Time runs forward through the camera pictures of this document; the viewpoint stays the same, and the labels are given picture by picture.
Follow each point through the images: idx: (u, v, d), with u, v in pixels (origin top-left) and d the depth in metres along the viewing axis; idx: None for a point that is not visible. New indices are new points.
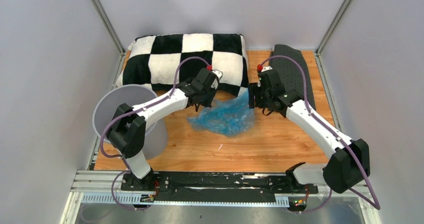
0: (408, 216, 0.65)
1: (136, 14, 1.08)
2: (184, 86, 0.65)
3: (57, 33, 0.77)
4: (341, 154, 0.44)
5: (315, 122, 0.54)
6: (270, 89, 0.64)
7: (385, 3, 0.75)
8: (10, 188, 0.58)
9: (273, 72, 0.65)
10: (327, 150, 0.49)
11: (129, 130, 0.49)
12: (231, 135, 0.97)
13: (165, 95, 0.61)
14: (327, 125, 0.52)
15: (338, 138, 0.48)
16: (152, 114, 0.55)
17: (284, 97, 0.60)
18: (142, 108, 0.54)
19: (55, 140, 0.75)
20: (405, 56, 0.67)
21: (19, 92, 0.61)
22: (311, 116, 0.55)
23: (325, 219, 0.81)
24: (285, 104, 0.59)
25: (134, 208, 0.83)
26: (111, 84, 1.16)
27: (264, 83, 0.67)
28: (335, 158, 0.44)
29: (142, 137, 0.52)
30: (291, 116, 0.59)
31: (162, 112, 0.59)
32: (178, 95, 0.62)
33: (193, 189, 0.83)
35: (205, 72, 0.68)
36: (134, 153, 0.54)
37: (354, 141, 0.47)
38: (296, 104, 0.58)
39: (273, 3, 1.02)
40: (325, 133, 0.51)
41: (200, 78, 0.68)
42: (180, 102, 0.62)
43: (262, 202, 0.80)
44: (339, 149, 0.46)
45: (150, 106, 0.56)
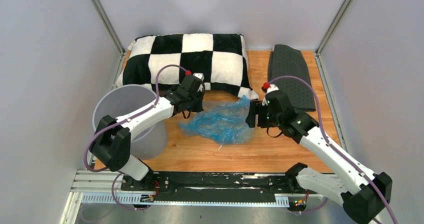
0: (408, 216, 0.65)
1: (136, 14, 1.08)
2: (169, 94, 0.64)
3: (57, 33, 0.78)
4: (367, 192, 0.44)
5: (335, 153, 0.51)
6: (281, 114, 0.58)
7: (385, 3, 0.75)
8: (10, 188, 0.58)
9: (283, 94, 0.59)
10: (350, 184, 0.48)
11: (114, 143, 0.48)
12: (223, 143, 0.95)
13: (150, 104, 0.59)
14: (349, 158, 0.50)
15: (362, 174, 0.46)
16: (137, 124, 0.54)
17: (298, 124, 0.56)
18: (126, 119, 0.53)
19: (55, 140, 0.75)
20: (405, 56, 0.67)
21: (19, 91, 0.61)
22: (329, 146, 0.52)
23: (325, 219, 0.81)
24: (300, 133, 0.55)
25: (134, 208, 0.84)
26: (111, 84, 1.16)
27: (273, 107, 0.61)
28: (361, 196, 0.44)
29: (127, 148, 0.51)
30: (305, 144, 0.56)
31: (147, 122, 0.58)
32: (164, 103, 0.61)
33: (193, 189, 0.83)
35: (189, 78, 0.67)
36: (120, 165, 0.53)
37: (378, 176, 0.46)
38: (312, 132, 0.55)
39: (273, 3, 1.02)
40: (346, 166, 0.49)
41: (185, 85, 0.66)
42: (165, 111, 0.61)
43: (262, 202, 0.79)
44: (365, 187, 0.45)
45: (135, 116, 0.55)
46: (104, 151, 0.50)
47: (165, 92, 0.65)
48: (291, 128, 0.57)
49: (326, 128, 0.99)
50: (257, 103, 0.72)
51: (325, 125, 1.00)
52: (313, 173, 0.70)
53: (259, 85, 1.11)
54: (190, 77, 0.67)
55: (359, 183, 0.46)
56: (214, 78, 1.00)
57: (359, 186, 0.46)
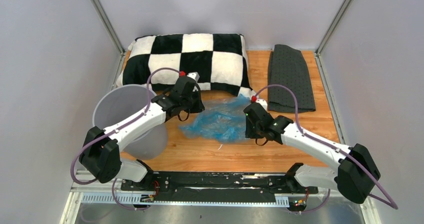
0: (408, 216, 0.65)
1: (136, 14, 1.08)
2: (161, 99, 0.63)
3: (57, 33, 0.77)
4: (345, 164, 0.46)
5: (311, 140, 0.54)
6: (260, 121, 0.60)
7: (385, 3, 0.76)
8: (11, 188, 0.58)
9: (257, 104, 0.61)
10: (332, 164, 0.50)
11: (102, 156, 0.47)
12: (227, 141, 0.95)
13: (140, 112, 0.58)
14: (323, 139, 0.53)
15: (337, 150, 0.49)
16: (126, 134, 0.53)
17: (275, 126, 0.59)
18: (114, 130, 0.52)
19: (55, 140, 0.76)
20: (405, 57, 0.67)
21: (19, 91, 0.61)
22: (305, 136, 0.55)
23: (325, 219, 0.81)
24: (278, 132, 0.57)
25: (134, 208, 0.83)
26: (111, 84, 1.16)
27: (251, 118, 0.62)
28: (342, 171, 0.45)
29: (116, 160, 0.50)
30: (287, 142, 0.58)
31: (138, 131, 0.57)
32: (155, 110, 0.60)
33: (193, 189, 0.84)
35: (181, 81, 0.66)
36: (110, 177, 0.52)
37: (352, 148, 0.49)
38: (288, 129, 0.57)
39: (274, 3, 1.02)
40: (323, 148, 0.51)
41: (178, 88, 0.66)
42: (157, 118, 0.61)
43: (262, 202, 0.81)
44: (343, 160, 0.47)
45: (124, 126, 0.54)
46: (93, 164, 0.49)
47: (157, 97, 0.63)
48: (271, 132, 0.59)
49: (326, 128, 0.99)
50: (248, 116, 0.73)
51: (325, 125, 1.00)
52: (308, 168, 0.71)
53: (259, 85, 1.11)
54: (182, 79, 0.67)
55: (337, 159, 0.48)
56: (214, 78, 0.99)
57: (337, 161, 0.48)
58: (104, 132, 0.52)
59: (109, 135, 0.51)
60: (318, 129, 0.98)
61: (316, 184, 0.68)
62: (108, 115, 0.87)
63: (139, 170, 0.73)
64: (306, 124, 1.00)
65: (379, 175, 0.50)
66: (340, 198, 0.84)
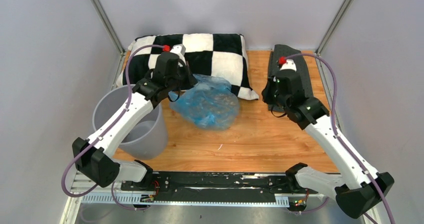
0: (408, 216, 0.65)
1: (136, 14, 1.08)
2: (143, 86, 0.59)
3: (57, 33, 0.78)
4: (367, 191, 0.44)
5: (339, 146, 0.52)
6: (290, 96, 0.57)
7: (385, 3, 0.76)
8: (10, 188, 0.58)
9: (295, 75, 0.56)
10: (350, 180, 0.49)
11: (94, 166, 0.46)
12: (204, 127, 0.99)
13: (122, 109, 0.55)
14: (353, 152, 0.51)
15: (366, 172, 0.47)
16: (112, 138, 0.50)
17: (306, 109, 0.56)
18: (98, 138, 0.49)
19: (55, 140, 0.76)
20: (405, 56, 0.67)
21: (19, 91, 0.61)
22: (336, 138, 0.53)
23: (326, 219, 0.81)
24: (309, 120, 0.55)
25: (134, 208, 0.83)
26: (111, 84, 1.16)
27: (282, 86, 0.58)
28: (361, 194, 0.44)
29: (111, 165, 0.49)
30: (309, 130, 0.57)
31: (124, 129, 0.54)
32: (137, 102, 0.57)
33: (193, 189, 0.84)
35: (161, 60, 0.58)
36: (111, 178, 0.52)
37: (380, 175, 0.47)
38: (321, 121, 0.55)
39: (273, 3, 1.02)
40: (352, 163, 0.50)
41: (160, 69, 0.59)
42: (143, 109, 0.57)
43: (262, 202, 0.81)
44: (366, 185, 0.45)
45: (107, 130, 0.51)
46: (90, 172, 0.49)
47: (138, 84, 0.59)
48: (298, 113, 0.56)
49: None
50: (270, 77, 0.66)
51: None
52: (312, 171, 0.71)
53: (259, 85, 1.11)
54: (163, 57, 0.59)
55: (361, 181, 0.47)
56: (214, 78, 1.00)
57: (360, 183, 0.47)
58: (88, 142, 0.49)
59: (94, 144, 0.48)
60: None
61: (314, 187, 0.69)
62: (108, 115, 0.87)
63: (138, 170, 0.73)
64: None
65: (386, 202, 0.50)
66: None
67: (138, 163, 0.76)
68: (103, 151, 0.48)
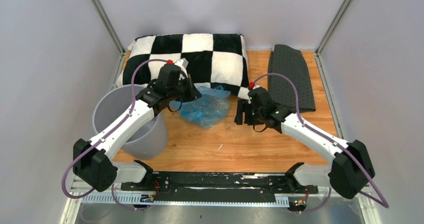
0: (408, 215, 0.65)
1: (136, 14, 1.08)
2: (145, 95, 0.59)
3: (57, 33, 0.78)
4: (341, 158, 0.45)
5: (309, 131, 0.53)
6: (263, 107, 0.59)
7: (385, 3, 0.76)
8: (11, 188, 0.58)
9: (262, 89, 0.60)
10: (327, 157, 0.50)
11: (93, 168, 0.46)
12: (188, 121, 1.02)
13: (125, 113, 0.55)
14: (320, 131, 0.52)
15: (335, 143, 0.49)
16: (113, 142, 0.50)
17: (276, 113, 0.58)
18: (100, 140, 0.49)
19: (55, 140, 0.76)
20: (405, 57, 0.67)
21: (19, 92, 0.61)
22: (305, 127, 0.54)
23: (325, 219, 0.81)
24: (279, 120, 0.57)
25: (134, 208, 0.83)
26: (111, 84, 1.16)
27: (254, 102, 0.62)
28: (337, 163, 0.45)
29: (109, 168, 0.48)
30: (286, 131, 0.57)
31: (126, 133, 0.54)
32: (140, 109, 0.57)
33: (193, 189, 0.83)
35: (164, 72, 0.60)
36: (108, 184, 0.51)
37: (351, 143, 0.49)
38: (288, 117, 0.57)
39: (274, 3, 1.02)
40: (321, 140, 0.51)
41: (162, 79, 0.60)
42: (145, 115, 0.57)
43: (262, 202, 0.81)
44: (338, 154, 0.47)
45: (110, 133, 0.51)
46: (87, 175, 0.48)
47: (141, 92, 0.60)
48: (272, 119, 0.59)
49: (326, 128, 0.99)
50: (244, 102, 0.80)
51: (325, 125, 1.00)
52: (306, 166, 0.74)
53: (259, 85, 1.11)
54: (166, 69, 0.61)
55: (333, 152, 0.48)
56: (214, 77, 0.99)
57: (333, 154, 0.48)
58: (90, 144, 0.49)
59: (96, 145, 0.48)
60: None
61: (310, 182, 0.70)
62: (108, 115, 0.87)
63: (138, 171, 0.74)
64: None
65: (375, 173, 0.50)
66: (340, 198, 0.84)
67: (138, 164, 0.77)
68: (105, 152, 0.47)
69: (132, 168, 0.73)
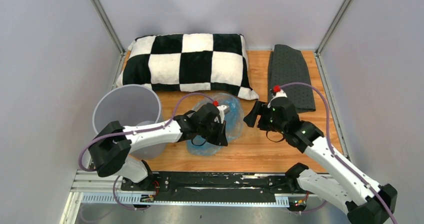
0: (408, 215, 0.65)
1: (136, 14, 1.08)
2: (181, 120, 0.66)
3: (57, 34, 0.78)
4: (373, 205, 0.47)
5: (339, 164, 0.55)
6: (287, 122, 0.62)
7: (385, 3, 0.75)
8: (10, 188, 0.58)
9: (289, 103, 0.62)
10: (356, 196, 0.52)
11: (112, 151, 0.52)
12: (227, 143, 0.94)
13: (160, 124, 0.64)
14: (353, 168, 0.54)
15: (367, 186, 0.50)
16: (140, 139, 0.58)
17: (302, 133, 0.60)
18: (132, 131, 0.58)
19: (55, 140, 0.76)
20: (405, 57, 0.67)
21: (19, 92, 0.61)
22: (334, 157, 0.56)
23: (325, 219, 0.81)
24: (305, 143, 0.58)
25: (134, 208, 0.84)
26: (111, 84, 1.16)
27: (278, 113, 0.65)
28: (367, 209, 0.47)
29: (120, 160, 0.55)
30: (310, 154, 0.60)
31: (152, 139, 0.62)
32: (173, 128, 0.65)
33: (193, 189, 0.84)
35: (204, 109, 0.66)
36: (106, 173, 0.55)
37: (383, 188, 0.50)
38: (317, 143, 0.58)
39: (274, 3, 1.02)
40: (353, 178, 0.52)
41: (199, 114, 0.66)
42: (172, 135, 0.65)
43: (262, 202, 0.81)
44: (370, 199, 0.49)
45: (141, 131, 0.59)
46: (100, 154, 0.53)
47: (179, 115, 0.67)
48: (295, 138, 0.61)
49: (326, 127, 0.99)
50: (262, 105, 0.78)
51: (324, 125, 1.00)
52: (314, 175, 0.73)
53: (259, 85, 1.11)
54: (206, 107, 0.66)
55: (365, 195, 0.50)
56: (214, 78, 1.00)
57: (364, 198, 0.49)
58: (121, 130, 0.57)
59: (127, 133, 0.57)
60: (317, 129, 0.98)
61: (316, 192, 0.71)
62: (108, 115, 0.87)
63: (140, 172, 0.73)
64: None
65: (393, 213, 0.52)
66: None
67: (143, 165, 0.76)
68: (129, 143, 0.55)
69: (137, 168, 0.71)
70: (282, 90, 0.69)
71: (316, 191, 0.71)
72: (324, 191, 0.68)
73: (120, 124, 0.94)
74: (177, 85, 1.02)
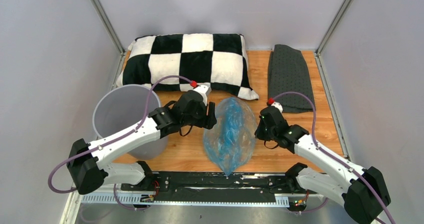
0: (408, 214, 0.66)
1: (136, 14, 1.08)
2: (160, 114, 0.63)
3: (57, 35, 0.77)
4: (357, 186, 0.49)
5: (325, 155, 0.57)
6: (275, 126, 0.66)
7: (385, 3, 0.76)
8: (11, 186, 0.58)
9: (275, 109, 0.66)
10: (342, 182, 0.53)
11: (82, 171, 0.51)
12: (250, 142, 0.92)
13: (131, 128, 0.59)
14: (339, 157, 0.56)
15: (350, 170, 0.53)
16: (108, 153, 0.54)
17: (289, 134, 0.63)
18: (98, 147, 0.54)
19: (55, 141, 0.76)
20: (404, 57, 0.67)
21: (19, 91, 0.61)
22: (318, 150, 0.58)
23: (326, 219, 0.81)
24: (292, 141, 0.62)
25: (134, 208, 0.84)
26: (111, 84, 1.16)
27: (267, 120, 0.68)
28: (353, 191, 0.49)
29: (96, 177, 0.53)
30: (300, 152, 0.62)
31: (126, 147, 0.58)
32: (147, 128, 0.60)
33: (193, 189, 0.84)
35: (185, 98, 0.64)
36: (91, 188, 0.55)
37: (366, 170, 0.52)
38: (302, 139, 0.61)
39: (274, 3, 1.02)
40: (337, 165, 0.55)
41: (181, 104, 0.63)
42: (148, 136, 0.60)
43: (262, 202, 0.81)
44: (354, 181, 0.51)
45: (108, 144, 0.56)
46: (76, 174, 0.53)
47: (155, 111, 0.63)
48: (284, 140, 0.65)
49: (326, 127, 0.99)
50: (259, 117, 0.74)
51: (325, 125, 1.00)
52: (313, 173, 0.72)
53: (259, 85, 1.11)
54: (186, 96, 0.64)
55: (349, 179, 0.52)
56: (214, 78, 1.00)
57: (349, 181, 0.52)
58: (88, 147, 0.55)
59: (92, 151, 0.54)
60: (318, 129, 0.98)
61: (315, 191, 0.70)
62: (108, 115, 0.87)
63: (134, 173, 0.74)
64: (305, 124, 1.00)
65: (389, 201, 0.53)
66: None
67: (138, 167, 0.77)
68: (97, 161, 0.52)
69: (130, 172, 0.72)
70: (276, 102, 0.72)
71: (315, 189, 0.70)
72: (320, 187, 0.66)
73: (120, 124, 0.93)
74: (177, 85, 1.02)
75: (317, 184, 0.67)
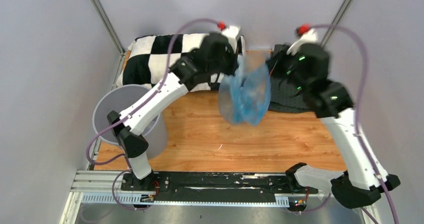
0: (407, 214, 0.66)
1: (136, 14, 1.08)
2: (180, 66, 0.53)
3: (56, 35, 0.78)
4: (375, 195, 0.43)
5: (358, 145, 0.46)
6: (308, 85, 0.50)
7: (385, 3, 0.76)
8: (11, 187, 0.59)
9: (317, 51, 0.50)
10: (357, 178, 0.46)
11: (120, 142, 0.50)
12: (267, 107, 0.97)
13: (154, 89, 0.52)
14: (370, 153, 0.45)
15: (377, 176, 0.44)
16: (140, 119, 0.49)
17: (328, 96, 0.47)
18: (127, 116, 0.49)
19: (55, 141, 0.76)
20: None
21: (20, 92, 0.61)
22: (355, 137, 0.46)
23: (326, 220, 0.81)
24: (329, 111, 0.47)
25: (134, 208, 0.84)
26: (111, 84, 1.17)
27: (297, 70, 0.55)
28: (368, 197, 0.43)
29: (137, 143, 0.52)
30: (327, 123, 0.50)
31: (155, 109, 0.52)
32: (170, 84, 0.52)
33: (193, 189, 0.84)
35: (208, 41, 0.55)
36: (140, 152, 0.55)
37: (390, 177, 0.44)
38: (345, 115, 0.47)
39: (274, 3, 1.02)
40: (365, 164, 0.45)
41: (203, 50, 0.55)
42: (175, 92, 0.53)
43: (261, 202, 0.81)
44: (374, 188, 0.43)
45: (137, 110, 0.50)
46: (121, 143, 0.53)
47: (175, 64, 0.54)
48: (320, 102, 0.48)
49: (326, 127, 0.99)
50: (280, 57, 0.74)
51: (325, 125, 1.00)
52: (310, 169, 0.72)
53: None
54: (209, 39, 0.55)
55: (370, 184, 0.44)
56: None
57: (368, 186, 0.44)
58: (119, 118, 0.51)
59: (123, 121, 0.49)
60: (318, 129, 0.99)
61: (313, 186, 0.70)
62: None
63: (145, 168, 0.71)
64: (306, 124, 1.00)
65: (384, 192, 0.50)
66: None
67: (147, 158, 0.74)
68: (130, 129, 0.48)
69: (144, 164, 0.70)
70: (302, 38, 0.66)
71: (312, 185, 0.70)
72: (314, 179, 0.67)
73: None
74: None
75: (312, 178, 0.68)
